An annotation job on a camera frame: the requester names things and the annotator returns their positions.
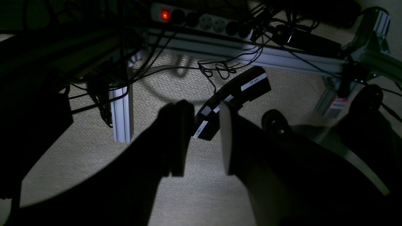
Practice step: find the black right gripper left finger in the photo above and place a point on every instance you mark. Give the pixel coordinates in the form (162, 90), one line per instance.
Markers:
(123, 193)

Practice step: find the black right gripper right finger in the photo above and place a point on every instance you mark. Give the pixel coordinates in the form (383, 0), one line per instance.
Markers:
(293, 181)

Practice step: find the black chair caster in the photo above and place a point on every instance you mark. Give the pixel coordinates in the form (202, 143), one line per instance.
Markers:
(275, 125)

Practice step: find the black labelled power adapter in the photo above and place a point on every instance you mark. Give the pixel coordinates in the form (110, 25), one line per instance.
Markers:
(245, 87)

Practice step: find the white power strip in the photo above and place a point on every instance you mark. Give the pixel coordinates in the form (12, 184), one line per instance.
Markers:
(206, 23)

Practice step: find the aluminium frame leg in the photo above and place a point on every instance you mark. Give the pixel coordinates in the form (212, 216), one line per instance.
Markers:
(122, 113)

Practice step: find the aluminium frame rail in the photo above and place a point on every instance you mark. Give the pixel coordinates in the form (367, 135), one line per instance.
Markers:
(215, 46)

